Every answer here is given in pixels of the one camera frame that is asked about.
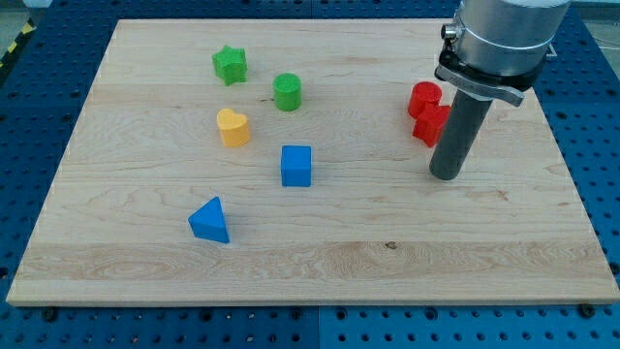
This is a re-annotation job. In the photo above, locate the blue cube block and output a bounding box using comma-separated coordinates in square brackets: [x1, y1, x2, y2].
[280, 145, 312, 187]

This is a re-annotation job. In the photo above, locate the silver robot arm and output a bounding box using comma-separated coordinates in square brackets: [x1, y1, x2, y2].
[435, 0, 570, 107]

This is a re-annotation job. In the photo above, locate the blue triangle block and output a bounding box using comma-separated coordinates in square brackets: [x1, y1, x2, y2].
[188, 197, 230, 243]

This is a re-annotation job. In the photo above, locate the yellow heart block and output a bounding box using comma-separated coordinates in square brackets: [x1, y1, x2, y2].
[216, 109, 251, 147]

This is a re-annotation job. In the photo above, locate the green cylinder block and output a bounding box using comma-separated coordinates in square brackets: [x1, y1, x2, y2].
[272, 73, 301, 111]

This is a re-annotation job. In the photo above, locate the wooden board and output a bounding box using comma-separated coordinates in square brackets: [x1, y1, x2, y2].
[7, 19, 619, 306]

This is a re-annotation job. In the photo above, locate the red star block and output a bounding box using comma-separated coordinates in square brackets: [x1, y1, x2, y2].
[412, 105, 451, 147]

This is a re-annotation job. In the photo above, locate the green star block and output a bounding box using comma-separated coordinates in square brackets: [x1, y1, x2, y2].
[211, 46, 248, 85]

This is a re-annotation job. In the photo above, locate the red cylinder block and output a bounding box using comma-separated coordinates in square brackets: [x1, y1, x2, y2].
[408, 81, 443, 119]

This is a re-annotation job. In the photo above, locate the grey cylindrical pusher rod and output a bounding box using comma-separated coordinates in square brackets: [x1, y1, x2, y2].
[429, 90, 492, 180]

